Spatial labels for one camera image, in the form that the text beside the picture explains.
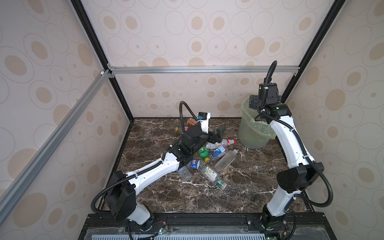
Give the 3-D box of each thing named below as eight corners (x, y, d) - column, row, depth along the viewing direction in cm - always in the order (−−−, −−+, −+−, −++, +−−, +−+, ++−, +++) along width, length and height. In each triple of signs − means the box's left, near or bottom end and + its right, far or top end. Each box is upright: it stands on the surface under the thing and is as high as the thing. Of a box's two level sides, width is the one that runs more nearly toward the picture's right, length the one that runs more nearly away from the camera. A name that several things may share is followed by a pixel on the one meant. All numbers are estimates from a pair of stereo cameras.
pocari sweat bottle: (185, 184, 88) (184, 181, 85) (178, 172, 93) (177, 169, 89) (193, 179, 90) (192, 176, 87) (185, 168, 95) (185, 165, 91)
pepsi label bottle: (190, 171, 93) (190, 167, 89) (191, 163, 96) (190, 159, 92) (205, 171, 93) (205, 167, 89) (205, 163, 96) (205, 159, 92)
